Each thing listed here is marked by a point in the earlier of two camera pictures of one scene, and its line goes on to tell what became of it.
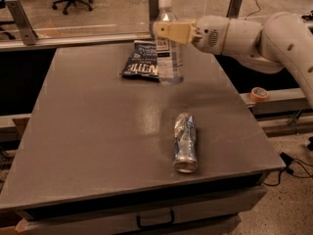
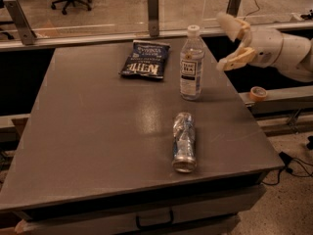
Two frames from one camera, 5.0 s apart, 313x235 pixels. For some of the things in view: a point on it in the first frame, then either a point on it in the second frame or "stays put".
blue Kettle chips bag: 142,62 stays put
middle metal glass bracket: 154,10 stays put
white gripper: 211,33 -> 266,48
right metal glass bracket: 235,4 stays put
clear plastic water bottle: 170,54 -> 193,66
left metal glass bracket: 27,33 stays put
